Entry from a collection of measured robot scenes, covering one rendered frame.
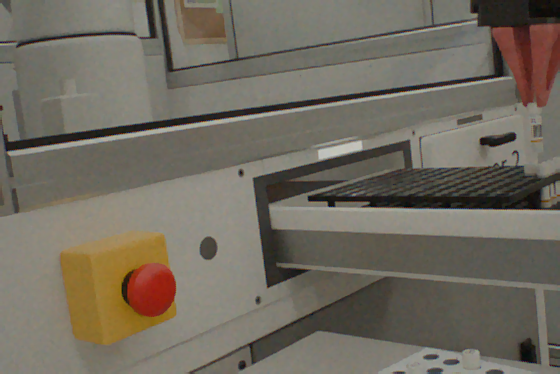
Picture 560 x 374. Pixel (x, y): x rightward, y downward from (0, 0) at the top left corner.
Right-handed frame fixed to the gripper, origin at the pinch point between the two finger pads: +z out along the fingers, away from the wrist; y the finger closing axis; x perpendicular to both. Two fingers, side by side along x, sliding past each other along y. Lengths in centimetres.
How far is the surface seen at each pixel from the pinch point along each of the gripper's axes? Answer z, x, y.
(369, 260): 13.9, 12.2, 10.5
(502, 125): 8.3, -39.1, 20.7
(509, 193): 7.6, 6.9, -0.6
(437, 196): 8.2, 8.1, 5.7
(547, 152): 35, -168, 62
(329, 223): 11.1, 11.9, 15.2
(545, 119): 24, -168, 63
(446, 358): 17.7, 19.5, -1.3
